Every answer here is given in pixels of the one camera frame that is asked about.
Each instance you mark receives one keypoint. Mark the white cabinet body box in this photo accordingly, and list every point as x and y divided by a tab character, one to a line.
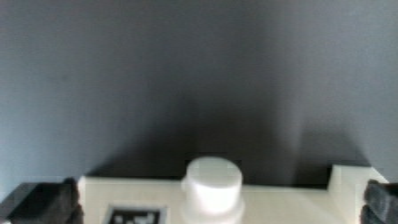
208	199

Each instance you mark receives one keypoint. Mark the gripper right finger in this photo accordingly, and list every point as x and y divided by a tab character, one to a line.
379	212

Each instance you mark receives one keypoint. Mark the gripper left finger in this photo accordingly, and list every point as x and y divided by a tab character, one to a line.
43	203

